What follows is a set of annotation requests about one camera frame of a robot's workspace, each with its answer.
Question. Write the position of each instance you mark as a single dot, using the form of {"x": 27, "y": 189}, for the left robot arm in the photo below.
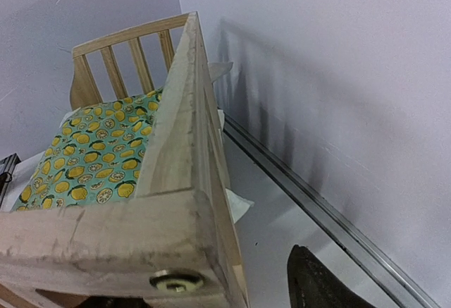
{"x": 8, "y": 165}

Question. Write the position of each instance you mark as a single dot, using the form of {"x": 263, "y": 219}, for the lemon print bed cushion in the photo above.
{"x": 94, "y": 158}

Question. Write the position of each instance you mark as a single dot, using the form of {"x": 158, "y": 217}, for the wooden pet bed frame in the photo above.
{"x": 173, "y": 243}

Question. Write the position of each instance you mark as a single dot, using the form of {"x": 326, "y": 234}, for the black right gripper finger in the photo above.
{"x": 311, "y": 284}

